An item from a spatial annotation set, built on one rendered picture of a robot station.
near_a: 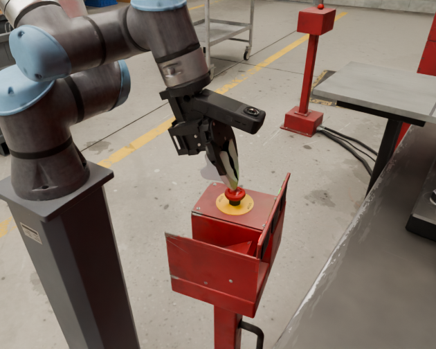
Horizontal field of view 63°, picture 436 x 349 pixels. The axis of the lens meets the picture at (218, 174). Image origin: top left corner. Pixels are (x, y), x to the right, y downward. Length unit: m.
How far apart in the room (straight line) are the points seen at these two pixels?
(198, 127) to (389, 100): 0.30
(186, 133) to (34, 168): 0.31
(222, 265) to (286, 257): 1.10
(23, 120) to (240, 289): 0.47
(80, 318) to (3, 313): 0.71
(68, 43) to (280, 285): 1.26
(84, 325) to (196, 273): 0.47
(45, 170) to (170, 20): 0.38
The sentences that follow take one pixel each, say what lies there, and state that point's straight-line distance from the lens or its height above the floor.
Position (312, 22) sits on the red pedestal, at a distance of 2.39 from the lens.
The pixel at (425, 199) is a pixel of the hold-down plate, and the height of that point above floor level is 0.90.
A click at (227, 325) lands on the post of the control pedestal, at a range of 0.85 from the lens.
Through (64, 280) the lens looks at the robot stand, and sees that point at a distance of 0.90.
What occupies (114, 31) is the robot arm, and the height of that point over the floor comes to 1.08.
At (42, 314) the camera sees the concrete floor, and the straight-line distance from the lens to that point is 1.61.
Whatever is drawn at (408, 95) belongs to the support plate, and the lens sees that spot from 0.64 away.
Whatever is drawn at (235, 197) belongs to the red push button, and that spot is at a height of 0.81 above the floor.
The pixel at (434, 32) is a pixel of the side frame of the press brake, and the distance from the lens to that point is 1.51.
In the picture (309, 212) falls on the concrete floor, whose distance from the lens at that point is 1.92.
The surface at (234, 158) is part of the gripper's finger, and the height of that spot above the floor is 0.87.
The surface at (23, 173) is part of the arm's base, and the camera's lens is 0.77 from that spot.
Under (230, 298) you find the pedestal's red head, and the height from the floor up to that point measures 0.70.
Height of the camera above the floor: 1.21
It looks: 35 degrees down
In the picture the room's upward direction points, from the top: straight up
